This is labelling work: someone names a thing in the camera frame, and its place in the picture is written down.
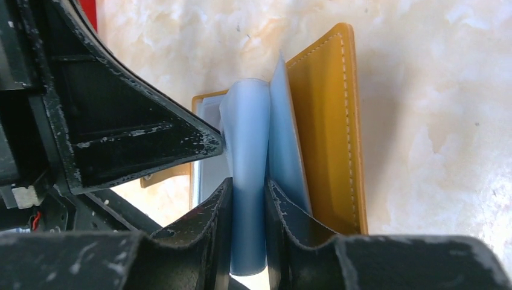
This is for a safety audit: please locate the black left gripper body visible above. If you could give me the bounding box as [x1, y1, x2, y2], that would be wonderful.
[1, 1, 80, 233]

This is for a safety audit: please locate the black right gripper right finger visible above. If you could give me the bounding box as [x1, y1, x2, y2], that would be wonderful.
[264, 179, 511, 289]

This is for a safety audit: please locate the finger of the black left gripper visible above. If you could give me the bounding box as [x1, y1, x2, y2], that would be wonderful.
[42, 1, 223, 194]

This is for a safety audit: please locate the red white grid card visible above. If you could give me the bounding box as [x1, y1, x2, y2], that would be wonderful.
[78, 0, 98, 31]

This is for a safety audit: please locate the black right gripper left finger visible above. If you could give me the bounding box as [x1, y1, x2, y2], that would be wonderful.
[1, 178, 233, 289]

